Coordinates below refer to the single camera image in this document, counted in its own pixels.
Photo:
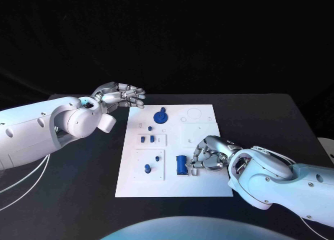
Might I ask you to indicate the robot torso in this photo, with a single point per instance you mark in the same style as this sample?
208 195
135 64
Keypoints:
195 230

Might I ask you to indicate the blue gear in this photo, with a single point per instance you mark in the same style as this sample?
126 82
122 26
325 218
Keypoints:
159 117

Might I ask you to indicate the blue block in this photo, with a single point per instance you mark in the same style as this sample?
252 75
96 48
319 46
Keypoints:
151 138
142 139

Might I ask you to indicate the white task board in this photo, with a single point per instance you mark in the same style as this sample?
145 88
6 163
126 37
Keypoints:
171 187

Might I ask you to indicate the long blue cylinder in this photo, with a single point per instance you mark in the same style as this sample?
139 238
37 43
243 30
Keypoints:
179 165

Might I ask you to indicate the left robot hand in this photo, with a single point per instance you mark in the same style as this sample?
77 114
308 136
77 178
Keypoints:
112 97

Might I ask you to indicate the large blue peg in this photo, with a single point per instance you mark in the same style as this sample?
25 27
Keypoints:
146 168

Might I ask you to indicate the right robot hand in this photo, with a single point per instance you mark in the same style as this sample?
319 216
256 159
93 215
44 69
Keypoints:
217 148

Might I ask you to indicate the small blue peg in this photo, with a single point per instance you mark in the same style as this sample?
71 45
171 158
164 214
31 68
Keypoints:
156 158
149 128

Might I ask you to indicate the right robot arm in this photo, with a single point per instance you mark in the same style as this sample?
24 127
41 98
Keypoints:
276 187

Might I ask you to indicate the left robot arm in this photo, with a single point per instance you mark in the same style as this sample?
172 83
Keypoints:
25 131

